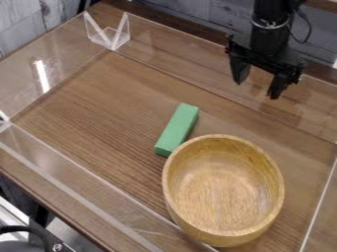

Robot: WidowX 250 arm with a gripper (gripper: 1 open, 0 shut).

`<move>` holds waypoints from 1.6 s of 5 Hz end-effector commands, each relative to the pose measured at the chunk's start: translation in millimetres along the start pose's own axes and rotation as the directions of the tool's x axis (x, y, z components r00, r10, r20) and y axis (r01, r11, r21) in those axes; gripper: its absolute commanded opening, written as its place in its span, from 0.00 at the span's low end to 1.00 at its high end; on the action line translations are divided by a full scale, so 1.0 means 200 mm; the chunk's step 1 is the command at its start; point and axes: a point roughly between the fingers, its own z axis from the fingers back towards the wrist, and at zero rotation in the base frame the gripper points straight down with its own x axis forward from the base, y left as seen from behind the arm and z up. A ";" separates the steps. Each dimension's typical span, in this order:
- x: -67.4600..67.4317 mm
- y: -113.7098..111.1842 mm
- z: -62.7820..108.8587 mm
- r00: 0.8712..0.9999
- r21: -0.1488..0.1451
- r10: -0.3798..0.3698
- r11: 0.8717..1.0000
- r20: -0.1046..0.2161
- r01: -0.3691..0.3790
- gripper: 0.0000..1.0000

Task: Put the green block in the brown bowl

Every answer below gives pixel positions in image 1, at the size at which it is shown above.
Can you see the green rectangular block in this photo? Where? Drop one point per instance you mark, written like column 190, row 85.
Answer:
column 177, row 129

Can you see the brown wooden bowl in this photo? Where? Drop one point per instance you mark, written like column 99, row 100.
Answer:
column 224, row 189

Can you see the clear acrylic corner bracket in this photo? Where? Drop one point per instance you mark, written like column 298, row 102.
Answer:
column 110, row 38

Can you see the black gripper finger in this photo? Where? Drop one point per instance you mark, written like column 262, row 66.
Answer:
column 278, row 85
column 240, row 68

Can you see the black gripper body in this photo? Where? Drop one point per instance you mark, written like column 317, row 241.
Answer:
column 264, row 48

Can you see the black metal frame mount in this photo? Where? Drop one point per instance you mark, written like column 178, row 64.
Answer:
column 32, row 239

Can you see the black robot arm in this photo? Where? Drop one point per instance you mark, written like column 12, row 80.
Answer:
column 274, row 11

